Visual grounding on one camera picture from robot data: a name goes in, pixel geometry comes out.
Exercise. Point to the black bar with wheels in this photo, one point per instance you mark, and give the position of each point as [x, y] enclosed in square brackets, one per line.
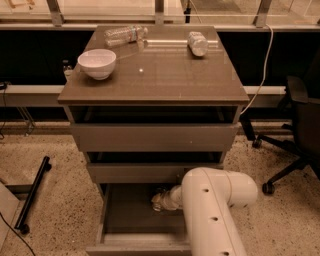
[21, 224]

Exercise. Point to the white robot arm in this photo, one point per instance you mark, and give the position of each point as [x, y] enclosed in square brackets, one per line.
[205, 197]

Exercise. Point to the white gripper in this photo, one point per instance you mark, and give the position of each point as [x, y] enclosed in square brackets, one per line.
[165, 200]

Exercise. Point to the grey drawer cabinet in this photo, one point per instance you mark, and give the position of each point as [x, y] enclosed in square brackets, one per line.
[158, 81]

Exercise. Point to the middle drawer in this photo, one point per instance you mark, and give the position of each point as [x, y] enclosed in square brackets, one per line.
[143, 172]

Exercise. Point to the top drawer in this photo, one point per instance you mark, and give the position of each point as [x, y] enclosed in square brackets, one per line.
[153, 138]

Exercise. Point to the small bottle behind cabinet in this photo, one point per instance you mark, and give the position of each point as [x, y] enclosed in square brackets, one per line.
[67, 69]

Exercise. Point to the open bottom drawer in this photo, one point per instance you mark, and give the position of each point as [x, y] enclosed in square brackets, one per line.
[129, 225]

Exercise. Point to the crushed clear plastic bottle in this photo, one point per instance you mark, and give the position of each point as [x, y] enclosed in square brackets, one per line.
[197, 43]

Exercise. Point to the clear plastic water bottle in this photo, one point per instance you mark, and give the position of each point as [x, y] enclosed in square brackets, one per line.
[120, 36]

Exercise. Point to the black office chair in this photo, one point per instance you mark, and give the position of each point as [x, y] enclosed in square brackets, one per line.
[302, 94]

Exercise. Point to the white bowl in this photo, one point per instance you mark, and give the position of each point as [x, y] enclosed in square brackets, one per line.
[97, 63]

